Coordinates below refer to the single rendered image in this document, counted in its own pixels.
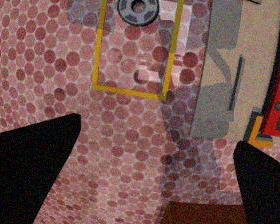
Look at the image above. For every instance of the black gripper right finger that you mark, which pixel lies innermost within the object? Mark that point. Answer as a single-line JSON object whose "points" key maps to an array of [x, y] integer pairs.
{"points": [[258, 176]]}

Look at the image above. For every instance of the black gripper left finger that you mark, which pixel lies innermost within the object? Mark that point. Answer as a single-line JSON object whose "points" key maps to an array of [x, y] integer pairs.
{"points": [[31, 159]]}

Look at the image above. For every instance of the black wheel with grey hub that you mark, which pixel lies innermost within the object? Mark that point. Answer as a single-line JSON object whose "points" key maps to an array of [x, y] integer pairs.
{"points": [[143, 18]]}

